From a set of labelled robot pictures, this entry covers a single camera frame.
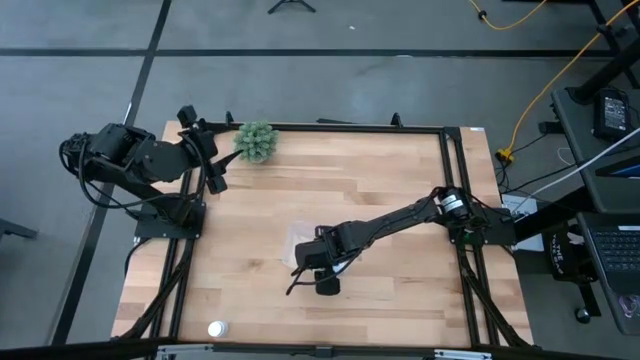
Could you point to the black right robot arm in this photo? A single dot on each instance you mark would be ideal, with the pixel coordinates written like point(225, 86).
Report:
point(400, 215)

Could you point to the black aluminium table frame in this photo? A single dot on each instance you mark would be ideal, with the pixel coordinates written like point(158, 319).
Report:
point(375, 128)

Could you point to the white paper sheet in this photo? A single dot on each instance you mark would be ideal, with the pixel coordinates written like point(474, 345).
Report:
point(520, 205)

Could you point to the black crossbar with silver brackets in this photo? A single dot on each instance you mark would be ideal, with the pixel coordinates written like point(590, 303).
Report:
point(50, 351)

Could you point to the black power adapter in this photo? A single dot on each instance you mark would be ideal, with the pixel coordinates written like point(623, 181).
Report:
point(612, 115)

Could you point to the dark screen device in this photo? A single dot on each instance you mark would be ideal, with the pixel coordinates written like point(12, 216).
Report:
point(622, 170)

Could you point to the black tripod stand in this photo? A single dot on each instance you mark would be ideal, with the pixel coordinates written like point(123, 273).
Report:
point(291, 4)

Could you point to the black caster wheel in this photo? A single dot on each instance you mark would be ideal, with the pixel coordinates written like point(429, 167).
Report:
point(582, 315)

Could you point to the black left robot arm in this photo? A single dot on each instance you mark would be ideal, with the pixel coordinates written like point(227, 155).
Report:
point(150, 160)

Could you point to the black stand leg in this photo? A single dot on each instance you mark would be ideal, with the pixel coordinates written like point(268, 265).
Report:
point(610, 65)

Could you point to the black backpack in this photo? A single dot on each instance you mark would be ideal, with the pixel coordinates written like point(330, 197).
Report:
point(560, 255)

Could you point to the clear plastic basket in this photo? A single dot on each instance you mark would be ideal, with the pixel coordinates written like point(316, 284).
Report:
point(300, 235)

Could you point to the black laptop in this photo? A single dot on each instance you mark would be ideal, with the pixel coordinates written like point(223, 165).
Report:
point(620, 250)

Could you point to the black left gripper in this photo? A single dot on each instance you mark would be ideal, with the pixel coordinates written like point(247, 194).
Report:
point(205, 145)

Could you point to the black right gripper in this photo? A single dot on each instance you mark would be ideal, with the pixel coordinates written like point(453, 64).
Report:
point(312, 255)

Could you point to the dark grey desk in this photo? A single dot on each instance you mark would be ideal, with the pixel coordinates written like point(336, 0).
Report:
point(615, 310)
point(580, 150)

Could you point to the grey furniture leg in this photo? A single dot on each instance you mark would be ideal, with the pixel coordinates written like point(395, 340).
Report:
point(15, 230)

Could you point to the green artificial potted plant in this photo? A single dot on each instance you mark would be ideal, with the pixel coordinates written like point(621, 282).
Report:
point(256, 142)

